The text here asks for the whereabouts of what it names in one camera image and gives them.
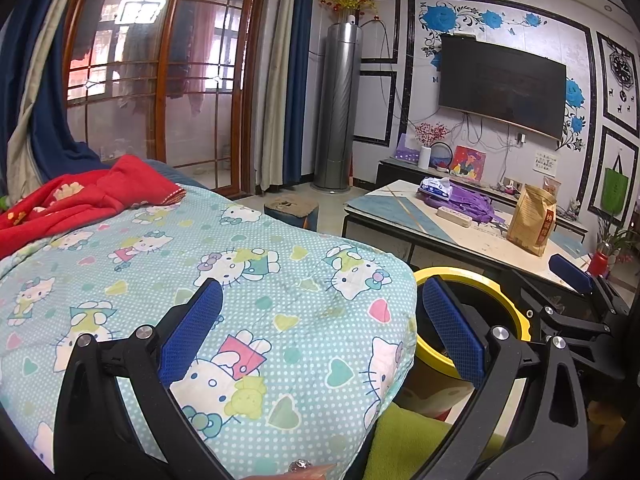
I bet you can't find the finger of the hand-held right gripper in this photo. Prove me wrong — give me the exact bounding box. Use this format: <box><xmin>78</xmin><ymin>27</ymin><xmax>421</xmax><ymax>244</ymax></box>
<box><xmin>510</xmin><ymin>270</ymin><xmax>613</xmax><ymax>348</ymax></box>
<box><xmin>548</xmin><ymin>254</ymin><xmax>632</xmax><ymax>313</ymax></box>

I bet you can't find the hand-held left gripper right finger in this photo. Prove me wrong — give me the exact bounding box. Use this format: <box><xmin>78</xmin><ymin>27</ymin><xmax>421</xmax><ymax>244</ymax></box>
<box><xmin>400</xmin><ymin>276</ymin><xmax>588</xmax><ymax>480</ymax></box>

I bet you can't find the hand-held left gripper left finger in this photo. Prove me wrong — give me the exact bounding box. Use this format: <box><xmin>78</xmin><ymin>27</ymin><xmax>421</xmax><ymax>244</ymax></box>
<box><xmin>52</xmin><ymin>279</ymin><xmax>236</xmax><ymax>480</ymax></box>

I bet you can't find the yellow-rimmed trash bin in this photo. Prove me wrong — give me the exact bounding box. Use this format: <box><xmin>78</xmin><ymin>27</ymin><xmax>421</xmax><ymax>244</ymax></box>
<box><xmin>412</xmin><ymin>266</ymin><xmax>531</xmax><ymax>381</ymax></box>

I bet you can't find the person's left hand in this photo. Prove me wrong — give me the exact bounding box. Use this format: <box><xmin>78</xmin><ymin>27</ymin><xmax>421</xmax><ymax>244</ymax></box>
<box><xmin>245</xmin><ymin>460</ymin><xmax>338</xmax><ymax>480</ymax></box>

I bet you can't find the potted plant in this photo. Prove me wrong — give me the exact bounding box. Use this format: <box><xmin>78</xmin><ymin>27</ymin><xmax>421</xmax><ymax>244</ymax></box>
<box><xmin>587</xmin><ymin>215</ymin><xmax>636</xmax><ymax>279</ymax></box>

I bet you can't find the brown paper bag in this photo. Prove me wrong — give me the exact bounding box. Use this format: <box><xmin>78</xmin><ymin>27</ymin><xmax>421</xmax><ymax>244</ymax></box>
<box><xmin>506</xmin><ymin>185</ymin><xmax>557</xmax><ymax>257</ymax></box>

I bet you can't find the cartoon cat print blanket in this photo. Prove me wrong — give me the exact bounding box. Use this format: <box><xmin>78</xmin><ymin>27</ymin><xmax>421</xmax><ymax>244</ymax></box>
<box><xmin>0</xmin><ymin>187</ymin><xmax>418</xmax><ymax>478</ymax></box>

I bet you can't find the green tote bag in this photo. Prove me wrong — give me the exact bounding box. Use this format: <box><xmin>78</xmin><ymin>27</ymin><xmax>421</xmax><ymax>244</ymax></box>
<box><xmin>602</xmin><ymin>155</ymin><xmax>630</xmax><ymax>213</ymax></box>

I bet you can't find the green fleece clothing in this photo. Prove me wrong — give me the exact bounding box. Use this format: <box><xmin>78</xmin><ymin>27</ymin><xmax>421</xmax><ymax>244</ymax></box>
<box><xmin>362</xmin><ymin>402</ymin><xmax>501</xmax><ymax>480</ymax></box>

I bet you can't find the white power strip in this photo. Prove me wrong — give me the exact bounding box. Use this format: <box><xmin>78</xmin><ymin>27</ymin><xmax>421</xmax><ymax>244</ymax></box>
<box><xmin>436</xmin><ymin>205</ymin><xmax>473</xmax><ymax>228</ymax></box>

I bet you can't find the purple backpack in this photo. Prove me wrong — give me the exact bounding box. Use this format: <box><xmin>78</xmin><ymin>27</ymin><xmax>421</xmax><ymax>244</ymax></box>
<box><xmin>417</xmin><ymin>180</ymin><xmax>508</xmax><ymax>226</ymax></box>

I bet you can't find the marble coffee table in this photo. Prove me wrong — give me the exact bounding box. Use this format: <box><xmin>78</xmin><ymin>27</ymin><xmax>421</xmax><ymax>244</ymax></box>
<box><xmin>342</xmin><ymin>179</ymin><xmax>593</xmax><ymax>291</ymax></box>

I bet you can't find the blue white tissue pack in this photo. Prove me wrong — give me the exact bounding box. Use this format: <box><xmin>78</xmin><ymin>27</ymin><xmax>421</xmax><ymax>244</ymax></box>
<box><xmin>417</xmin><ymin>176</ymin><xmax>453</xmax><ymax>199</ymax></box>

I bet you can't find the colourful painting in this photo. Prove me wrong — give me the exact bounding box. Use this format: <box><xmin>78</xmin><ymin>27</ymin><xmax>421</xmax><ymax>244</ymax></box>
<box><xmin>450</xmin><ymin>145</ymin><xmax>487</xmax><ymax>181</ymax></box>

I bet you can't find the blue square stool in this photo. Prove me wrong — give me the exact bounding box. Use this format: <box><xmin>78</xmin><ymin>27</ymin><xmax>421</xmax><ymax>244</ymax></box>
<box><xmin>264</xmin><ymin>197</ymin><xmax>320</xmax><ymax>233</ymax></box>

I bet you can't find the dark television stand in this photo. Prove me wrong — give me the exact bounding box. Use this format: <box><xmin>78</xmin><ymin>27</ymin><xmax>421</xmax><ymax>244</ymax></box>
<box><xmin>376</xmin><ymin>157</ymin><xmax>590</xmax><ymax>241</ymax></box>

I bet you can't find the red floral blanket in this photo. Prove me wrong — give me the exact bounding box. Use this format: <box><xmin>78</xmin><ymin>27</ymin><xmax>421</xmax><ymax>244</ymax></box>
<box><xmin>0</xmin><ymin>154</ymin><xmax>187</xmax><ymax>261</ymax></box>

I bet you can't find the round desk ornament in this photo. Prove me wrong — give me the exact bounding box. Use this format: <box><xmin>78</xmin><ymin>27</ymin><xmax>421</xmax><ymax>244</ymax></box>
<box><xmin>430</xmin><ymin>142</ymin><xmax>455</xmax><ymax>171</ymax></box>

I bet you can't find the purple box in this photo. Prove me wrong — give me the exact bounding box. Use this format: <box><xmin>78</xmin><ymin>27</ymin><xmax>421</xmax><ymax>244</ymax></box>
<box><xmin>396</xmin><ymin>132</ymin><xmax>421</xmax><ymax>163</ymax></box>

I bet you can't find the beige curtain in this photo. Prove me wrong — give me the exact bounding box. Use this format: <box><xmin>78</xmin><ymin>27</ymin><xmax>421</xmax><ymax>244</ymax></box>
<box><xmin>260</xmin><ymin>0</ymin><xmax>301</xmax><ymax>193</ymax></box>
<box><xmin>5</xmin><ymin>0</ymin><xmax>81</xmax><ymax>181</ymax></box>

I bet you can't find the grey tower air conditioner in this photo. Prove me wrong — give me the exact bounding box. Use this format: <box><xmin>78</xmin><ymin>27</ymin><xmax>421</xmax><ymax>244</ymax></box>
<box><xmin>311</xmin><ymin>16</ymin><xmax>363</xmax><ymax>193</ymax></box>

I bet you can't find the wooden glass sliding door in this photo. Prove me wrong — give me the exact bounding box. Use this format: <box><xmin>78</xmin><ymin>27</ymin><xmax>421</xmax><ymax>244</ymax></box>
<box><xmin>62</xmin><ymin>0</ymin><xmax>263</xmax><ymax>196</ymax></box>

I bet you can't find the blue curtain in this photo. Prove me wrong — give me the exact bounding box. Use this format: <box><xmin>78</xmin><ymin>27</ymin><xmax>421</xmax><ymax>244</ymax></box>
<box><xmin>0</xmin><ymin>0</ymin><xmax>113</xmax><ymax>171</ymax></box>
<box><xmin>282</xmin><ymin>0</ymin><xmax>317</xmax><ymax>188</ymax></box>

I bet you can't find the black wall television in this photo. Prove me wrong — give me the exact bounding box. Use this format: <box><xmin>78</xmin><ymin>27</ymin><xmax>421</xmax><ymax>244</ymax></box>
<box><xmin>438</xmin><ymin>34</ymin><xmax>568</xmax><ymax>141</ymax></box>

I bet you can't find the black wall clock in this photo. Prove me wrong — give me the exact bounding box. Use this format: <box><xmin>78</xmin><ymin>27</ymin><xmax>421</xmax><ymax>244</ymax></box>
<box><xmin>610</xmin><ymin>52</ymin><xmax>639</xmax><ymax>96</ymax></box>

